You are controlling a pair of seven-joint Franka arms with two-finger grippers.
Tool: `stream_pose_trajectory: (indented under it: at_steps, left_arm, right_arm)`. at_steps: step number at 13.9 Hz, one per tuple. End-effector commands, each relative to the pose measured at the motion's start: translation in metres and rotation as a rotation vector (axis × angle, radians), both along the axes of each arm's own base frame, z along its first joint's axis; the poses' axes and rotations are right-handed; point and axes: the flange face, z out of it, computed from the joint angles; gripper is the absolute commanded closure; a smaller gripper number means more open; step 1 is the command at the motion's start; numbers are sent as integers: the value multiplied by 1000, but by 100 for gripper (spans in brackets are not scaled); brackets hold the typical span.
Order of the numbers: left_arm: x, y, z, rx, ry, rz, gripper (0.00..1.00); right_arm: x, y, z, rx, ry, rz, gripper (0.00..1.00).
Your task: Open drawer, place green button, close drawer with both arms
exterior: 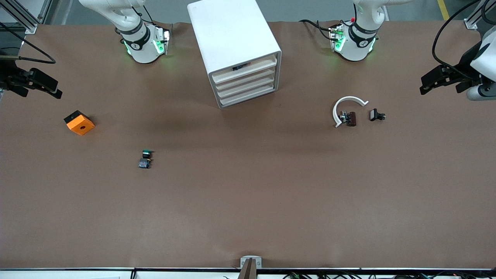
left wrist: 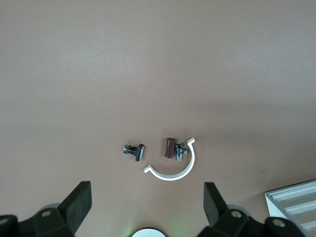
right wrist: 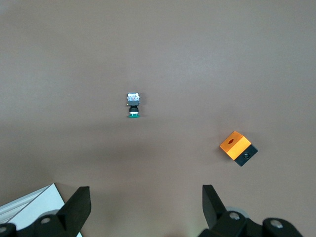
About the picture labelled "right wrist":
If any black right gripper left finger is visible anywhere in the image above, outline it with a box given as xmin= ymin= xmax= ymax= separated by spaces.
xmin=16 ymin=186 xmax=91 ymax=237

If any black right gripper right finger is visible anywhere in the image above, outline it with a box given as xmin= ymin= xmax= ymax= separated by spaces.
xmin=197 ymin=184 xmax=266 ymax=237

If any green push button switch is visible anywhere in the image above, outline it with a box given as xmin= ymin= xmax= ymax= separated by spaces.
xmin=125 ymin=92 xmax=142 ymax=119

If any white drawer cabinet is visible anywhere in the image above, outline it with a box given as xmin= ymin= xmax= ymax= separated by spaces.
xmin=0 ymin=182 xmax=66 ymax=232

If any orange and black button box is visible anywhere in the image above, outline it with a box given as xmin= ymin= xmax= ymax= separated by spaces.
xmin=219 ymin=131 xmax=259 ymax=168

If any brown table mat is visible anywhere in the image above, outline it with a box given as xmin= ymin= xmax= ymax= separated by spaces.
xmin=0 ymin=0 xmax=316 ymax=237

